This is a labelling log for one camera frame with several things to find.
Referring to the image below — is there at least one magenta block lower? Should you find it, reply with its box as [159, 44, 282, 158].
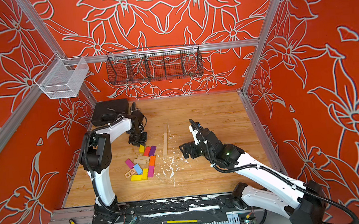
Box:
[148, 165, 155, 178]

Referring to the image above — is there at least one black wire basket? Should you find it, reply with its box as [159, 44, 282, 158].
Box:
[106, 44, 204, 85]

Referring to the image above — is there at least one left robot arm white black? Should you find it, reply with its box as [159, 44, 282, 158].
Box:
[78, 99, 147, 224]

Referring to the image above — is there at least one red block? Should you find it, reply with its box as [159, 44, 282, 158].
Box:
[144, 146, 151, 156]

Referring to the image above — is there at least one magenta block left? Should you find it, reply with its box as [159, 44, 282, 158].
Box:
[125, 159, 135, 170]

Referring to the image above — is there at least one black plastic tool case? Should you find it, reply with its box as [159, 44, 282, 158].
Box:
[91, 99, 129, 127]

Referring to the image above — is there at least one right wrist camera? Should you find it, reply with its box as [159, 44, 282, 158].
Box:
[189, 123, 203, 145]

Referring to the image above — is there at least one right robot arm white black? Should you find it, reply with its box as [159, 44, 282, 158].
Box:
[179, 120, 359, 224]

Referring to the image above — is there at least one purple block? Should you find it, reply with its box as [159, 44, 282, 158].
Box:
[149, 146, 157, 156]

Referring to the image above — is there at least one magenta block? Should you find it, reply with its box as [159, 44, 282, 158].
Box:
[148, 165, 155, 178]
[125, 159, 135, 170]

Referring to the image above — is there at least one white mesh basket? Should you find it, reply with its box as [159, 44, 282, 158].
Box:
[33, 53, 90, 99]

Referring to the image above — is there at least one yellow pencil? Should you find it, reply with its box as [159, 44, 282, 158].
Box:
[166, 219, 199, 224]

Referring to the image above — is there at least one blue block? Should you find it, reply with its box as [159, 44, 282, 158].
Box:
[134, 164, 143, 175]

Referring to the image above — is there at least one yellow block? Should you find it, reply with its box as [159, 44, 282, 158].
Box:
[131, 174, 143, 182]
[139, 144, 145, 155]
[141, 168, 149, 180]

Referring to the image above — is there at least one orange block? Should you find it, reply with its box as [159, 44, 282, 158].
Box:
[149, 156, 156, 167]

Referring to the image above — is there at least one printed wooden block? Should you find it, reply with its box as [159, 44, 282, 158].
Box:
[125, 169, 137, 179]

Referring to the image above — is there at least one natural wood block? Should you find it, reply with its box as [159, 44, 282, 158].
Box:
[163, 133, 168, 145]
[163, 143, 168, 156]
[163, 123, 168, 134]
[133, 158, 148, 165]
[137, 155, 150, 161]

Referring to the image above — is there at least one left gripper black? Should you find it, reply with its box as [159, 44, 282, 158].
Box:
[128, 127, 149, 147]

